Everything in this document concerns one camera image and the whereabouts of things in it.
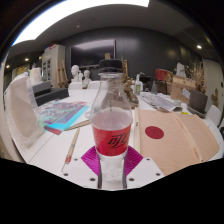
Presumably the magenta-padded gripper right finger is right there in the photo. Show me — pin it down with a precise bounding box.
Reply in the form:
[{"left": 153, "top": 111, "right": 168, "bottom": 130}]
[{"left": 122, "top": 145, "right": 165, "bottom": 190}]

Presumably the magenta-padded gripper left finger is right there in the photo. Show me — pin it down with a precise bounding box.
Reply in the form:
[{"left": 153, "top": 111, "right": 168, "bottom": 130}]
[{"left": 61, "top": 145, "right": 103, "bottom": 190}]

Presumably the clear bottle with red label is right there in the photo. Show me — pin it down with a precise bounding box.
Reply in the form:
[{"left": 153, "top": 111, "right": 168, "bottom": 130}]
[{"left": 89, "top": 58, "right": 134, "bottom": 191}]

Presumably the wooden brush with red ferrule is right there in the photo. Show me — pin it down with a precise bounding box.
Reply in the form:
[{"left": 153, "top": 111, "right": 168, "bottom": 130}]
[{"left": 60, "top": 128, "right": 81, "bottom": 173}]

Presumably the flat round red coaster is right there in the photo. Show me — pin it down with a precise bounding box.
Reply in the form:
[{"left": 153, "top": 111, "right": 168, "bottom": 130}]
[{"left": 144, "top": 125, "right": 165, "bottom": 140}]

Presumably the wooden stick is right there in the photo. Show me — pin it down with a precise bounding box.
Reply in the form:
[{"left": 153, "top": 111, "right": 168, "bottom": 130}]
[{"left": 64, "top": 119, "right": 92, "bottom": 132}]

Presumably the grey newspaper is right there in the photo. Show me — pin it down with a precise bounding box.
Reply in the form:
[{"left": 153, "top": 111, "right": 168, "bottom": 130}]
[{"left": 139, "top": 92, "right": 181, "bottom": 113}]

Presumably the brown sculpture on board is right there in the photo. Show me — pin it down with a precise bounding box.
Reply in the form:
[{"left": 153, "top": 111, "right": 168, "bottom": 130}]
[{"left": 121, "top": 74, "right": 140, "bottom": 108}]

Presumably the white and green spray bottle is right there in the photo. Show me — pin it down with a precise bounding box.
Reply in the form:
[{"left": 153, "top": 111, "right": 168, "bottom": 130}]
[{"left": 134, "top": 73, "right": 144, "bottom": 96}]

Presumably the black box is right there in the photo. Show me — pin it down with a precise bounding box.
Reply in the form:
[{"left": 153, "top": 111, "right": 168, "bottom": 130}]
[{"left": 33, "top": 80, "right": 70, "bottom": 107}]

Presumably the white chair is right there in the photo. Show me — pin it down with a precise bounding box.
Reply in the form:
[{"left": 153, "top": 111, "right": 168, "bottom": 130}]
[
  {"left": 87, "top": 80, "right": 101, "bottom": 90},
  {"left": 68, "top": 81, "right": 83, "bottom": 90},
  {"left": 205, "top": 104, "right": 223, "bottom": 128}
]

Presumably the dark plant saucer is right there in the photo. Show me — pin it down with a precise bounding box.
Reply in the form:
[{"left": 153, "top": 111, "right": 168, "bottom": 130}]
[{"left": 186, "top": 104, "right": 208, "bottom": 118}]

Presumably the white plaster bust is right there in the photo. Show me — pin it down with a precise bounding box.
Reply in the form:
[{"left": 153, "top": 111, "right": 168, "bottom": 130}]
[
  {"left": 82, "top": 69, "right": 93, "bottom": 89},
  {"left": 69, "top": 64, "right": 84, "bottom": 83}
]

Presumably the brown cardboard box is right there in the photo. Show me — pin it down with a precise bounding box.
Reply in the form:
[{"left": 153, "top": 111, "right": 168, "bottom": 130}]
[{"left": 169, "top": 74, "right": 196, "bottom": 101}]

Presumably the dried plant in dark pot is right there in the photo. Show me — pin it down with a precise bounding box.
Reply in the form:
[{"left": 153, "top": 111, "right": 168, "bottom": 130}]
[{"left": 186, "top": 61, "right": 209, "bottom": 114}]

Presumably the wooden easel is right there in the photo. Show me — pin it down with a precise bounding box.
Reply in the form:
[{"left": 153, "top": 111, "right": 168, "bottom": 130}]
[
  {"left": 54, "top": 59, "right": 69, "bottom": 88},
  {"left": 120, "top": 58, "right": 130, "bottom": 78}
]

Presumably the red box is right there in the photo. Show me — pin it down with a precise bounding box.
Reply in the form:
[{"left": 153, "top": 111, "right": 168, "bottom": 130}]
[{"left": 154, "top": 68, "right": 169, "bottom": 82}]

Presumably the white bag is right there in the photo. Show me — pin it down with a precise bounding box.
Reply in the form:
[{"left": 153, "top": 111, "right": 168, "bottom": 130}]
[{"left": 175, "top": 62, "right": 187, "bottom": 78}]

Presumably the wooden figure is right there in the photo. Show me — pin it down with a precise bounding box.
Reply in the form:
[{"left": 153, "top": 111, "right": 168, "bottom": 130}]
[{"left": 211, "top": 88, "right": 220, "bottom": 108}]

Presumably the white cabinet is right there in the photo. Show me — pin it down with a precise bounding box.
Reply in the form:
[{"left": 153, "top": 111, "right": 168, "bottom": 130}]
[{"left": 40, "top": 44, "right": 67, "bottom": 88}]

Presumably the long ceiling light panel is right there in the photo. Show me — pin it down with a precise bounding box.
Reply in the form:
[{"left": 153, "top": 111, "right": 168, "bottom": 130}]
[{"left": 11, "top": 0, "right": 151, "bottom": 48}]

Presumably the black wall screen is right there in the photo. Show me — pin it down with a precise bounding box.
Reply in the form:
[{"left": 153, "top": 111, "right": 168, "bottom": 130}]
[{"left": 69, "top": 39, "right": 117, "bottom": 69}]

